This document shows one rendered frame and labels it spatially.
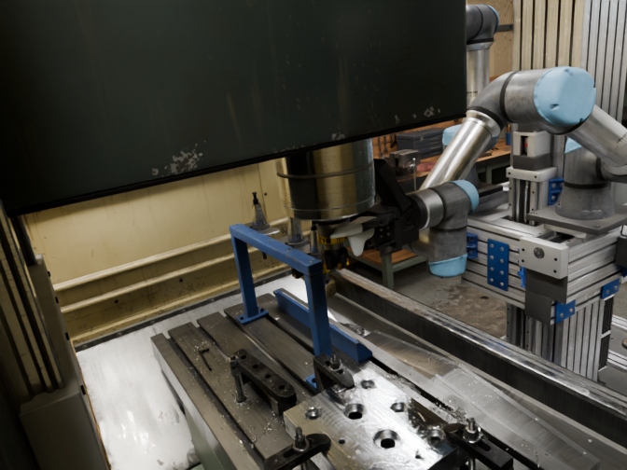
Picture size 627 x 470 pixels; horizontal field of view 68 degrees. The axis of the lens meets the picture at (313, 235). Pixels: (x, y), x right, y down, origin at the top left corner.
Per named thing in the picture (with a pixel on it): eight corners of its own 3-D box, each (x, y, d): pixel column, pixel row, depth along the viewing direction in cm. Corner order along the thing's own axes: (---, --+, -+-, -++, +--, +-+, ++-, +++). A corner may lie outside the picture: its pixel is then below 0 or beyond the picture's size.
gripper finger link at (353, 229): (346, 266, 75) (380, 249, 82) (343, 231, 74) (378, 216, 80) (331, 263, 78) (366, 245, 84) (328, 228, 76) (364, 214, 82)
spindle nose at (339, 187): (271, 206, 83) (261, 138, 79) (353, 189, 88) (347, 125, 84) (299, 229, 69) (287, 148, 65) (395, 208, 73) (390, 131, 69)
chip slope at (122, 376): (302, 319, 208) (295, 266, 199) (416, 397, 151) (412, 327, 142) (90, 409, 165) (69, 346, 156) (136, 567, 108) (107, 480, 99)
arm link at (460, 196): (481, 220, 95) (482, 179, 92) (444, 233, 90) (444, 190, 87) (452, 214, 102) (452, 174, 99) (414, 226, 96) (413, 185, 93)
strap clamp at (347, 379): (328, 390, 116) (321, 338, 111) (361, 418, 105) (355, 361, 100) (317, 395, 114) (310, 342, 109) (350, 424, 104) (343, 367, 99)
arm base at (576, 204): (575, 201, 148) (578, 171, 145) (625, 211, 136) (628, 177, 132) (544, 213, 142) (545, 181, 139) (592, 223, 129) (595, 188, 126)
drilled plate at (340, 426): (369, 384, 110) (369, 366, 108) (470, 459, 86) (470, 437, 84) (285, 431, 98) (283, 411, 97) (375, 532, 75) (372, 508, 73)
